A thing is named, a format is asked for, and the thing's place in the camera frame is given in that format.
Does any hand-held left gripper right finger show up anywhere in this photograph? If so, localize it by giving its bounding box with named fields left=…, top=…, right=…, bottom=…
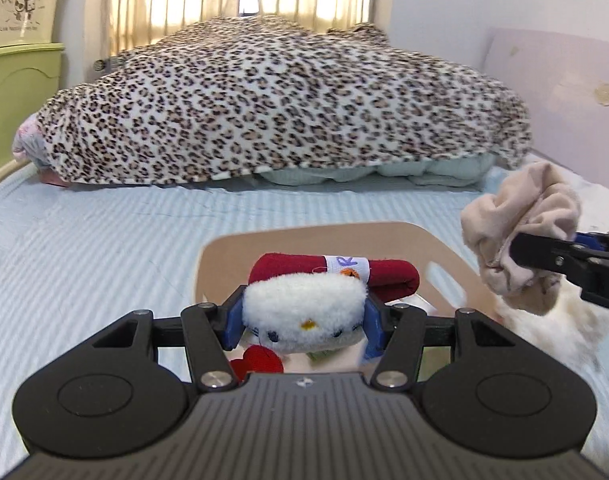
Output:
left=361, top=294, right=518, bottom=392

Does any striped light blue bed sheet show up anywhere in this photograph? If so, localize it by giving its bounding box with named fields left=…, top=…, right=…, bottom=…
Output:
left=0, top=149, right=609, bottom=476

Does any white fluffy cloth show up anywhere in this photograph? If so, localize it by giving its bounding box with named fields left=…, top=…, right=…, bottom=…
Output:
left=494, top=180, right=609, bottom=378

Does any cream curtain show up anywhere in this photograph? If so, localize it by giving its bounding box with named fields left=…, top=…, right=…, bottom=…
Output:
left=107, top=0, right=372, bottom=58

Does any green cabinet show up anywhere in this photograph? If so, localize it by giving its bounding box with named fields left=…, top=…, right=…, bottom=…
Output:
left=0, top=42, right=66, bottom=181

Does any pink board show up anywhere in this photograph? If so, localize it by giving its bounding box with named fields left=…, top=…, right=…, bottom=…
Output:
left=483, top=27, right=609, bottom=173

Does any light blue pillow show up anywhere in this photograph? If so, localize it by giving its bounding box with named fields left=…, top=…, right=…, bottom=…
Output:
left=257, top=152, right=500, bottom=191

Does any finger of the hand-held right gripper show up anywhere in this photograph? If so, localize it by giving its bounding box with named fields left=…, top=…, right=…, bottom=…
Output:
left=512, top=232, right=609, bottom=315
left=575, top=231, right=609, bottom=263

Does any pink patterned cloth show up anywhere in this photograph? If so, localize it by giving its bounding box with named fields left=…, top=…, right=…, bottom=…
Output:
left=12, top=112, right=71, bottom=189

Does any leopard print blanket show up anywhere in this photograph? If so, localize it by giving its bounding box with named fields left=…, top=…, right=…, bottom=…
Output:
left=36, top=16, right=533, bottom=185

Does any white cat plush toy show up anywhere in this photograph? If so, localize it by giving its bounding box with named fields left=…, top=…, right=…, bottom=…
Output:
left=230, top=272, right=370, bottom=374

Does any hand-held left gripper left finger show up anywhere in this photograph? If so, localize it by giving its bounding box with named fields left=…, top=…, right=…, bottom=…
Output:
left=91, top=285, right=246, bottom=394

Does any beige cloth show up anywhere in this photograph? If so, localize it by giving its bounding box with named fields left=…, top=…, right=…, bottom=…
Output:
left=460, top=161, right=584, bottom=317

